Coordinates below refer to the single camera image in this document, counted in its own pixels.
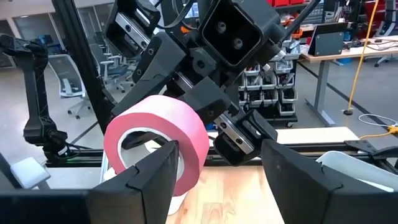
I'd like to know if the hanging yellow cable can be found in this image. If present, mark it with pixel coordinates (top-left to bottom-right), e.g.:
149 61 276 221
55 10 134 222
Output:
343 0 381 116

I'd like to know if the yellow extension cord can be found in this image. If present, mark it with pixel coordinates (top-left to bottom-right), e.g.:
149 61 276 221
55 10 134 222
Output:
359 124 398 141

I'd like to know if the pink tape roll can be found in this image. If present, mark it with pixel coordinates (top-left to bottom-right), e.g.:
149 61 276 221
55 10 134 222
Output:
103 95 210 197

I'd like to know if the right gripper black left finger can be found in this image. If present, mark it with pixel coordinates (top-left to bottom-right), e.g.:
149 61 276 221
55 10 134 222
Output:
88 140 180 224

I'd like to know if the black parts bin shelf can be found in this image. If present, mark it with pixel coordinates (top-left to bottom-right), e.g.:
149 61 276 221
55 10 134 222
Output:
238 40 299 128

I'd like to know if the black laptop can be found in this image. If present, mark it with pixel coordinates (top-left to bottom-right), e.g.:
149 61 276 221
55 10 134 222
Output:
307 22 348 57

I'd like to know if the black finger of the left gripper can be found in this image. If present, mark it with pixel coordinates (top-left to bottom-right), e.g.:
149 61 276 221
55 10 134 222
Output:
111 31 186 115
182 77 233 125

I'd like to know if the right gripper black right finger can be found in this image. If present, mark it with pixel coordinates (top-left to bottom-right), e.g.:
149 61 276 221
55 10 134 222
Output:
261 139 398 224

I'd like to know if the white block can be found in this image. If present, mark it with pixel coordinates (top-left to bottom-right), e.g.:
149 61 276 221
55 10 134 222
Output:
10 157 52 190

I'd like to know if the white mesh office chair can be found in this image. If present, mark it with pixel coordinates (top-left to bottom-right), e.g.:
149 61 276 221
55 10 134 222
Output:
48 54 91 120
90 42 137 94

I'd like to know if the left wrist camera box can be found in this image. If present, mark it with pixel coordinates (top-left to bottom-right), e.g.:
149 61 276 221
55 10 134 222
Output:
198 0 282 68

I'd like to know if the white flat panel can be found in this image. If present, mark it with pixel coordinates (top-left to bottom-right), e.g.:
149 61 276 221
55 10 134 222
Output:
275 126 360 144

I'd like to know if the off-white stepped bin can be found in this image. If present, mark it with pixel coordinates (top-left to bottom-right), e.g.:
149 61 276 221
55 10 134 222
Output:
315 150 398 193

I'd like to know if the long wooden desk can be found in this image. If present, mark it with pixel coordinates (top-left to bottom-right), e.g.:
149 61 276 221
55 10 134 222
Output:
300 34 398 127

